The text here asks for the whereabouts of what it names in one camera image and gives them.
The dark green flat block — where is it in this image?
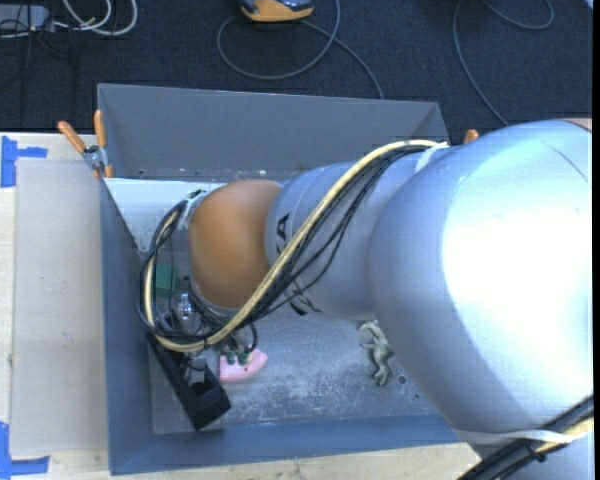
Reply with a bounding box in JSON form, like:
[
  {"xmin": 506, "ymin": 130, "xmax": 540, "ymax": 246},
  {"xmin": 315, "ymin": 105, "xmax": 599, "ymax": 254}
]
[{"xmin": 154, "ymin": 262, "xmax": 180, "ymax": 300}]

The pink toy food piece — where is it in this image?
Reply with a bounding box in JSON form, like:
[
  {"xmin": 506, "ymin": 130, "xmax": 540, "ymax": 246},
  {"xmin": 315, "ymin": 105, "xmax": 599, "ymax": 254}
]
[{"xmin": 218, "ymin": 348, "xmax": 270, "ymax": 384}]

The black open box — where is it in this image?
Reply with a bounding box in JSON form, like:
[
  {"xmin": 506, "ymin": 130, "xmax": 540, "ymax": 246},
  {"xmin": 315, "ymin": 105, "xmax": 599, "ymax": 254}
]
[{"xmin": 146, "ymin": 331, "xmax": 233, "ymax": 432}]

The grey metal bin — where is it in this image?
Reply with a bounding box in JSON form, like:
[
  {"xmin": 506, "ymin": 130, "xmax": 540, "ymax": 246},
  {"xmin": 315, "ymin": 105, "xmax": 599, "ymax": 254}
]
[{"xmin": 95, "ymin": 82, "xmax": 482, "ymax": 477}]

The green toy dinosaur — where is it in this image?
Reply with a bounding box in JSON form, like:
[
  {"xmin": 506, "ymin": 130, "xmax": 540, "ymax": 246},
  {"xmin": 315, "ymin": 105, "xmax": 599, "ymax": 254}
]
[{"xmin": 357, "ymin": 319, "xmax": 396, "ymax": 387}]

